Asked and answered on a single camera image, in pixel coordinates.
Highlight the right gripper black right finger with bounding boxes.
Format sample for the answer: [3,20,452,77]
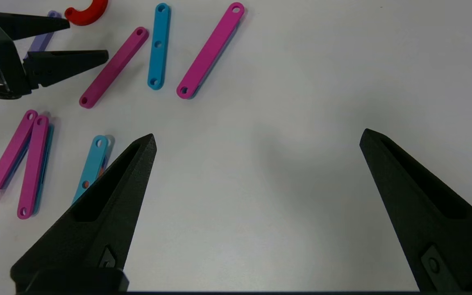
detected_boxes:
[360,128,472,292]

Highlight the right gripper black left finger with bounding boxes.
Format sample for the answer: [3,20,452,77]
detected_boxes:
[10,133,157,292]

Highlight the short purple bar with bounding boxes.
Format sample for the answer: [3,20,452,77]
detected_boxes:
[23,10,62,62]

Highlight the small red arc piece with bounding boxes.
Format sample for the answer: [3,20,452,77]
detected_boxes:
[64,0,109,27]

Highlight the pink bar with holes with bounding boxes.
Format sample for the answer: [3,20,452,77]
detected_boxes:
[176,2,245,100]
[0,109,39,204]
[79,26,150,109]
[16,114,51,220]

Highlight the orange flat bar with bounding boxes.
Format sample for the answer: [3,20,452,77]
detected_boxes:
[81,156,109,193]

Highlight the light blue flat bar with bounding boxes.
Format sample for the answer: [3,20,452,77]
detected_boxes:
[71,135,110,205]

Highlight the medium blue flat bar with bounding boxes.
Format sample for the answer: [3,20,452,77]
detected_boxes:
[147,2,172,91]

